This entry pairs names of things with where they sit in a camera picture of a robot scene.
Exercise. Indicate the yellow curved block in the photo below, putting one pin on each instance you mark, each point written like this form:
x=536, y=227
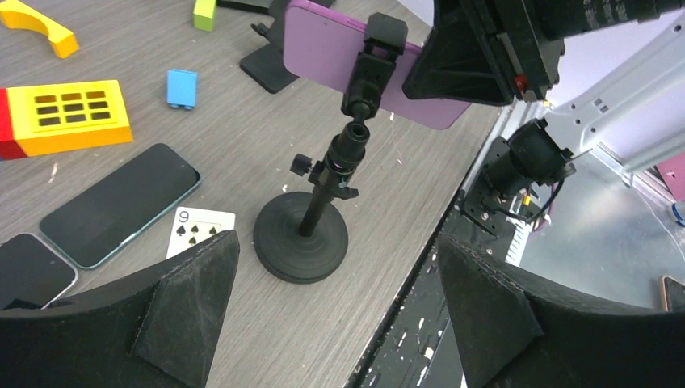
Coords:
x=18, y=15

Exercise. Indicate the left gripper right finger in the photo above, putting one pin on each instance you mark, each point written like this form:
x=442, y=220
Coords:
x=514, y=328

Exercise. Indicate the black folding phone stand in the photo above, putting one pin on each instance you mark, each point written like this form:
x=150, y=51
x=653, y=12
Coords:
x=266, y=64

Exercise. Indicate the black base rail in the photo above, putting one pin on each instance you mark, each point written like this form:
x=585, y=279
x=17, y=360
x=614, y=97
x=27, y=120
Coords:
x=400, y=352

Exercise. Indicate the green block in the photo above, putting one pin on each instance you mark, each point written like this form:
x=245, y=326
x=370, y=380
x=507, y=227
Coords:
x=204, y=14

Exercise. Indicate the nine of spades card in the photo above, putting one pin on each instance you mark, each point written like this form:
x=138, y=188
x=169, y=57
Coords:
x=192, y=226

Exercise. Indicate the purple phone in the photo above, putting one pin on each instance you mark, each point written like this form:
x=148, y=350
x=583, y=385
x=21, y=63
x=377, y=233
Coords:
x=321, y=45

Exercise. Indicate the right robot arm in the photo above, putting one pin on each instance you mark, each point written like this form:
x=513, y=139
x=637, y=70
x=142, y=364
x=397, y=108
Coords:
x=543, y=150

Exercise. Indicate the small blue block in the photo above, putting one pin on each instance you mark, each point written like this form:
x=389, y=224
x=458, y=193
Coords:
x=181, y=89

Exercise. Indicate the teal-edged phone black screen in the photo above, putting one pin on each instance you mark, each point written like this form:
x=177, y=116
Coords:
x=95, y=224

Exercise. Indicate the yellow red blue block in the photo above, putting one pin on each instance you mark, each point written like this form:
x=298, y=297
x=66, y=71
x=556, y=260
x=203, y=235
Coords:
x=49, y=119

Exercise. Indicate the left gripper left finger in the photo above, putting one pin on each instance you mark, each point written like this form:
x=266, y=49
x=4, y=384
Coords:
x=157, y=327

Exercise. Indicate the black round-base pole stand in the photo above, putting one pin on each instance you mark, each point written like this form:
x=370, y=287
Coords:
x=300, y=237

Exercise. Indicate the white-edged phone black screen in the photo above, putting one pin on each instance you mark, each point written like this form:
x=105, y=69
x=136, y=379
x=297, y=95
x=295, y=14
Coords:
x=32, y=274

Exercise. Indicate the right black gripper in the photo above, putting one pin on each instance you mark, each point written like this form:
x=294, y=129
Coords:
x=491, y=52

